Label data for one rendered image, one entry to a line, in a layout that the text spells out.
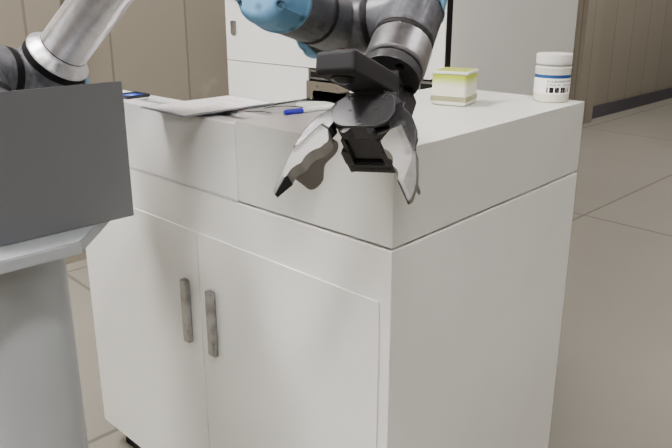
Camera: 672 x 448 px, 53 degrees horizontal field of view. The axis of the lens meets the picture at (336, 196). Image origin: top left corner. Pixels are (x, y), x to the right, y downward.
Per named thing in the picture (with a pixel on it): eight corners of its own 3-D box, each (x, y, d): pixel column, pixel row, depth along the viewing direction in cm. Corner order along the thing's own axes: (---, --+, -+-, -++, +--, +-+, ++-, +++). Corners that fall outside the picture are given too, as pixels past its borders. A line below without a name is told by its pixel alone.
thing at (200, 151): (122, 146, 164) (117, 88, 160) (277, 190, 128) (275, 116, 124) (86, 153, 157) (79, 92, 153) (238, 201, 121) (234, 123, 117)
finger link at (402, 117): (431, 152, 68) (400, 102, 74) (428, 142, 67) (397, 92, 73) (389, 173, 69) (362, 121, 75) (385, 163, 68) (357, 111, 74)
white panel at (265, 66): (235, 107, 220) (229, -23, 208) (446, 144, 166) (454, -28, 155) (227, 108, 217) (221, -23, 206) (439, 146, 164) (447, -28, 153)
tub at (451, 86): (442, 99, 140) (443, 66, 138) (477, 102, 136) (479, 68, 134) (429, 104, 133) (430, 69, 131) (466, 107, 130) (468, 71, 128)
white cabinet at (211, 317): (277, 357, 229) (270, 117, 205) (543, 495, 166) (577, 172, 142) (101, 447, 184) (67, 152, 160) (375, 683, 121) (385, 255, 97)
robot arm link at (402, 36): (424, 19, 78) (359, 23, 81) (414, 46, 75) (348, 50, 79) (438, 67, 83) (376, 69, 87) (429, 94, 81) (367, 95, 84)
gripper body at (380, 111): (408, 179, 75) (433, 100, 82) (388, 127, 69) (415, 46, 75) (346, 176, 79) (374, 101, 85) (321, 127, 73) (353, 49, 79)
